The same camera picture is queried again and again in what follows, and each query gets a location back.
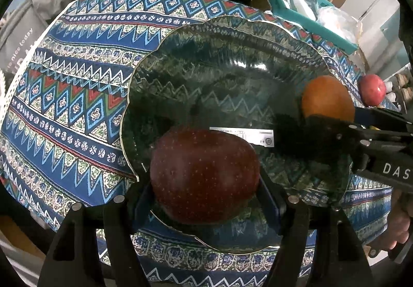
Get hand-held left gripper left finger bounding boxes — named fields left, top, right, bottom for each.
left=40, top=181, right=156, bottom=287

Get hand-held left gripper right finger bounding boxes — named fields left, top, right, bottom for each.
left=257, top=168, right=375, bottom=287

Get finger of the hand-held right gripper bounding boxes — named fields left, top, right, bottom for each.
left=353, top=106, right=413, bottom=133
left=274, top=114, right=413, bottom=159

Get small red apple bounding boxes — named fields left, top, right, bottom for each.
left=358, top=74, right=387, bottom=106

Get orange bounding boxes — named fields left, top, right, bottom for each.
left=301, top=76, right=356, bottom=122

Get dark red apple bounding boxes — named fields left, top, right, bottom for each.
left=150, top=126, right=261, bottom=226

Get scalloped glass plate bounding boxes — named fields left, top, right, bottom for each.
left=121, top=15, right=354, bottom=255

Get person's right hand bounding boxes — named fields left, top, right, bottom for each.
left=385, top=190, right=409, bottom=251

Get teal plastic crate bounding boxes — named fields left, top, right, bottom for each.
left=260, top=0, right=359, bottom=53

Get clear plastic bag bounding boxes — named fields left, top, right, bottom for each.
left=318, top=6, right=364, bottom=46

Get blue patterned tablecloth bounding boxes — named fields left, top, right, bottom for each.
left=0, top=0, right=400, bottom=287

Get dark grey printed bag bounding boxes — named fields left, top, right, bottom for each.
left=0, top=0, right=52, bottom=72

